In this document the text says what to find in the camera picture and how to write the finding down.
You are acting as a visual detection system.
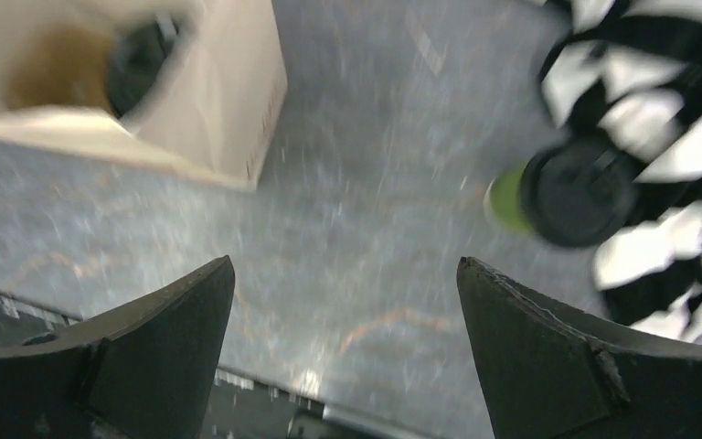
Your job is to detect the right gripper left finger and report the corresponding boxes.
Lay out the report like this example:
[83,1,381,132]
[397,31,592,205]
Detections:
[0,256,235,438]

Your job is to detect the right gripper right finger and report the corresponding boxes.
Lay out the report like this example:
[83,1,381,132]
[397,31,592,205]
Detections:
[456,257,702,438]

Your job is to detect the green paper coffee cup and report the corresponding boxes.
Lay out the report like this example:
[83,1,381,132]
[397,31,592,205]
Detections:
[483,135,640,250]

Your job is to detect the brown paper takeout bag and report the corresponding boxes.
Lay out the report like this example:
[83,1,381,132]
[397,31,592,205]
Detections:
[0,1,287,190]

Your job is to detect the black white striped cloth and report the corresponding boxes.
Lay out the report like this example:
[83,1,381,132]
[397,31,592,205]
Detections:
[539,1,702,342]

